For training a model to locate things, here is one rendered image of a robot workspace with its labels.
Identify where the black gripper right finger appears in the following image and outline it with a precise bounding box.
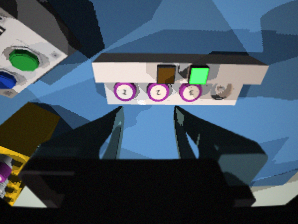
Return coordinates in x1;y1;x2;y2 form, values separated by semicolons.
173;106;268;186

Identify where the blue flat mat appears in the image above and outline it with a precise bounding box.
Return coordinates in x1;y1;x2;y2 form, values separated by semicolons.
0;0;298;187

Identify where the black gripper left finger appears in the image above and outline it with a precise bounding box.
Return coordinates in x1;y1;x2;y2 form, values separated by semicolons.
30;106;125;159

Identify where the grey key desk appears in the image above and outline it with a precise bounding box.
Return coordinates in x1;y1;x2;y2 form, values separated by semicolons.
0;0;83;98

